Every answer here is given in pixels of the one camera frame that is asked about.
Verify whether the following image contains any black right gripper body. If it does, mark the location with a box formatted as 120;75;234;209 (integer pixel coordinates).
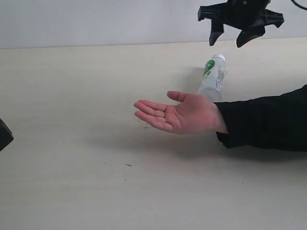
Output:
198;0;284;30

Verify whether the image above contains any clear bottle green white label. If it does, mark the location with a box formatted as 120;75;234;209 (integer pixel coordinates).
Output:
197;54;227;102

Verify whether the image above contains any person's open right hand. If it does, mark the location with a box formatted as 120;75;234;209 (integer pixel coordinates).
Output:
134;91;228;135

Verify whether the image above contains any black wrist camera on left gripper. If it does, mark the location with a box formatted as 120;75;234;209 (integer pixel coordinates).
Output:
0;119;14;151

